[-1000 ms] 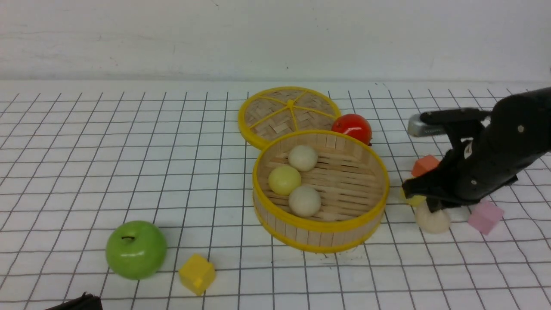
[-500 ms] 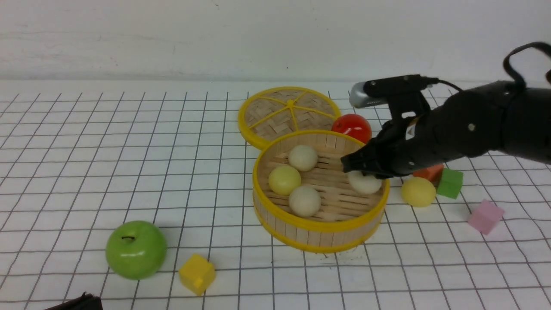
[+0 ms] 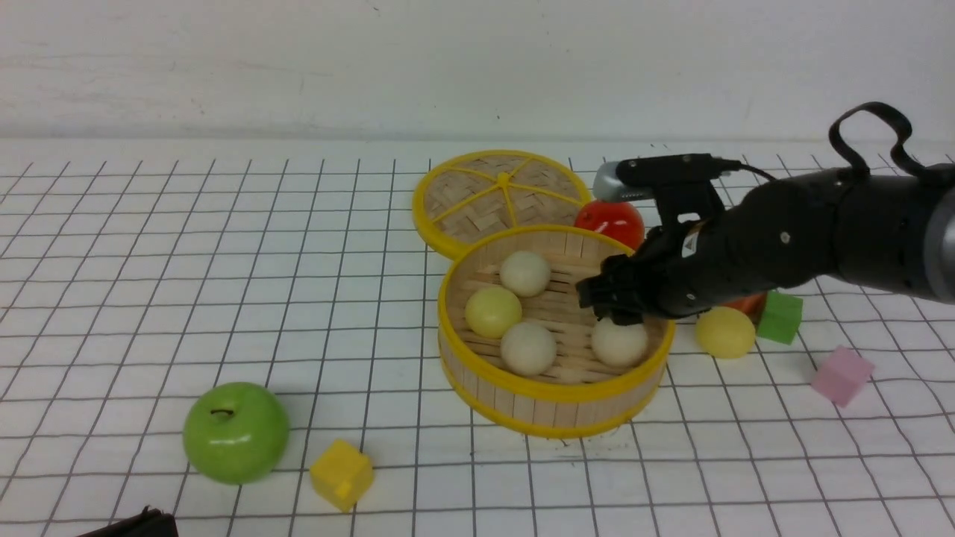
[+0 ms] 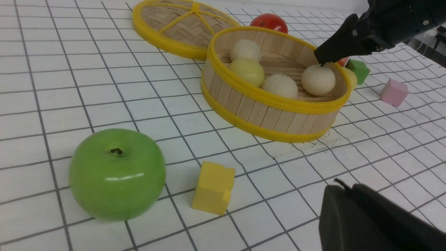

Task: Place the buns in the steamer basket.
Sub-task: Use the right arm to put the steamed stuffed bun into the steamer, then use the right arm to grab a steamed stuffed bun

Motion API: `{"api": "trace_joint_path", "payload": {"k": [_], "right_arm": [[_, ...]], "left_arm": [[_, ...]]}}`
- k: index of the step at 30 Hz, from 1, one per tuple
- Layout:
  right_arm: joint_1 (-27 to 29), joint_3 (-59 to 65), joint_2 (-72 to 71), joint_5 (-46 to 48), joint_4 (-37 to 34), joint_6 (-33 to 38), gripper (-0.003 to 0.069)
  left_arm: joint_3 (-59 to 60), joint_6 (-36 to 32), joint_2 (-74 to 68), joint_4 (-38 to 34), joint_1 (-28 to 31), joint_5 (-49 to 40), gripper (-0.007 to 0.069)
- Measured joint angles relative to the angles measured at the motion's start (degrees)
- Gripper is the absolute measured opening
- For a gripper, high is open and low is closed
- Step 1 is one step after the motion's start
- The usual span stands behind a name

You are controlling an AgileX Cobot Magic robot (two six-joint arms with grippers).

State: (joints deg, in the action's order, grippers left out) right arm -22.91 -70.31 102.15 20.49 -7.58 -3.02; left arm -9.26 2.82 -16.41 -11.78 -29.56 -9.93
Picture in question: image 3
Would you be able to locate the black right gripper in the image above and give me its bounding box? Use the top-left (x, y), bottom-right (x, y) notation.
top-left (576, 180), bottom-right (829, 326)

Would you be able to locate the white bun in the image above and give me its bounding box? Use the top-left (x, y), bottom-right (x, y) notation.
top-left (499, 321), bottom-right (558, 377)
top-left (498, 251), bottom-right (551, 297)
top-left (590, 318), bottom-right (649, 368)

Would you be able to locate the yellow bun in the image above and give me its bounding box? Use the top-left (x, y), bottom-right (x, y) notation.
top-left (464, 286), bottom-right (523, 339)
top-left (695, 307), bottom-right (757, 359)

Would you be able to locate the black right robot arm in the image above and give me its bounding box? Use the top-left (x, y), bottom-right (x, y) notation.
top-left (576, 166), bottom-right (953, 325)

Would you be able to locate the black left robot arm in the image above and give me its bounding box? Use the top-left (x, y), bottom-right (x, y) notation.
top-left (81, 506), bottom-right (180, 537)

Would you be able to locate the bamboo steamer tray yellow rim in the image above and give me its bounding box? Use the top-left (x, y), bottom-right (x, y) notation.
top-left (436, 225), bottom-right (675, 439)

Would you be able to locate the bamboo steamer lid yellow rim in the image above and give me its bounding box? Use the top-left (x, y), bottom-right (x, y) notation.
top-left (410, 150), bottom-right (592, 260)

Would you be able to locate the red tomato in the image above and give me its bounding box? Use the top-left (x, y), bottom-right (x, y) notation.
top-left (574, 200), bottom-right (645, 251)

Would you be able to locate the orange cube block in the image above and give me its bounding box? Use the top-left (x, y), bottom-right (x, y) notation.
top-left (724, 292), bottom-right (768, 317)

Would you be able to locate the green cube block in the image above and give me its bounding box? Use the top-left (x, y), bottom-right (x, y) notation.
top-left (757, 290), bottom-right (803, 345)

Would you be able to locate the pink cube block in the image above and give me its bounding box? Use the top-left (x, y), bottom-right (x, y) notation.
top-left (810, 345), bottom-right (874, 408)

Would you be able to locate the yellow cube block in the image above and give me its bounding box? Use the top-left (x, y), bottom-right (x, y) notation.
top-left (308, 439), bottom-right (373, 512)

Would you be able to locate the green apple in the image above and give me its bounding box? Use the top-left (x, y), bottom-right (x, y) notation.
top-left (182, 382), bottom-right (290, 485)

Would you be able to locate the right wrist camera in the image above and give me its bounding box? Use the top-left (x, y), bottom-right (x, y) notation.
top-left (592, 154), bottom-right (743, 227)

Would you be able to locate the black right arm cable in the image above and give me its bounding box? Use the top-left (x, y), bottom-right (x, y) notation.
top-left (713, 102), bottom-right (955, 187)

